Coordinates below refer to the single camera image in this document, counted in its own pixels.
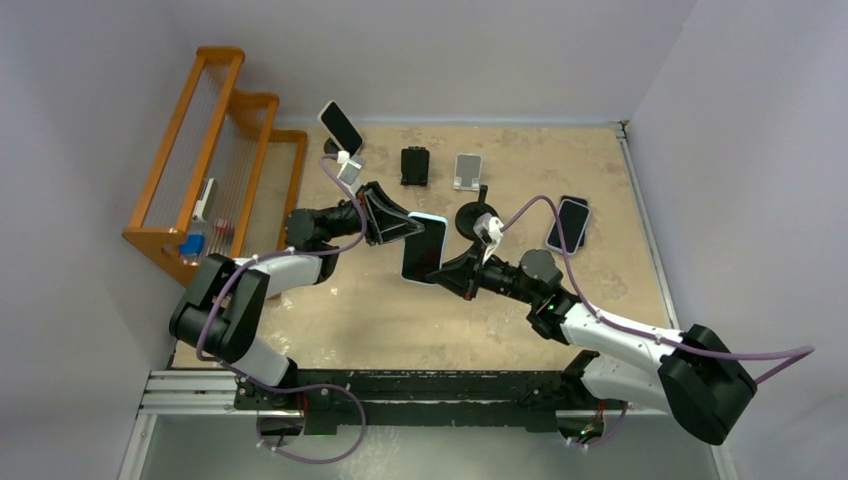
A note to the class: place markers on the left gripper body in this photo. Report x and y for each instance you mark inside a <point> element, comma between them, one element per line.
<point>360,196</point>

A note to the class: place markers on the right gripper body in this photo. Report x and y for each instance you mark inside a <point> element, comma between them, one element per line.
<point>486,274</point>

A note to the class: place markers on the white smartphone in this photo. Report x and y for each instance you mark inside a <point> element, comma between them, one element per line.
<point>342,133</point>

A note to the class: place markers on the silver phone stand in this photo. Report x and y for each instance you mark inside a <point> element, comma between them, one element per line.
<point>467,172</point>

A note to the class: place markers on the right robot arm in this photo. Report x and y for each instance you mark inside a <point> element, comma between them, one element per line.
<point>686,374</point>

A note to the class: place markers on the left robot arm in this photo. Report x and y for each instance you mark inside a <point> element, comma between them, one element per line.
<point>220,311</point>

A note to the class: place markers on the black folding phone stand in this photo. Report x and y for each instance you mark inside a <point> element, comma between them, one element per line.
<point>414,166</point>

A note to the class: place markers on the black round base stand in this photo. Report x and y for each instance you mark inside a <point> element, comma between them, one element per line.
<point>468,214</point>

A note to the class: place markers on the orange wooden rack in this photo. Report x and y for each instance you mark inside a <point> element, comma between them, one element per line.
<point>219,131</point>

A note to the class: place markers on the white item in rack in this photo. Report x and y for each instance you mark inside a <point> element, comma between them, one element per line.
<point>203,205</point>

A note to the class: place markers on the blue block in rack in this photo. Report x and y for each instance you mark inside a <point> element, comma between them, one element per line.
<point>193,246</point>

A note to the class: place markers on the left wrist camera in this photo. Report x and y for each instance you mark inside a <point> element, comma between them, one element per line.
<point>351,166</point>

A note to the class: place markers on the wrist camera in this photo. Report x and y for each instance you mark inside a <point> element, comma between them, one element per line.
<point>351,166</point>
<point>489,230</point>

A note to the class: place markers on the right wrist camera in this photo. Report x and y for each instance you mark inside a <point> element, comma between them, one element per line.
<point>489,230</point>

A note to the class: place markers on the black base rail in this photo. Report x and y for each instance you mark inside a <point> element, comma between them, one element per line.
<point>546,401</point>

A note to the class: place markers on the aluminium frame rail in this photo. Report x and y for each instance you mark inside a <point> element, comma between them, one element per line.
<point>188,428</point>

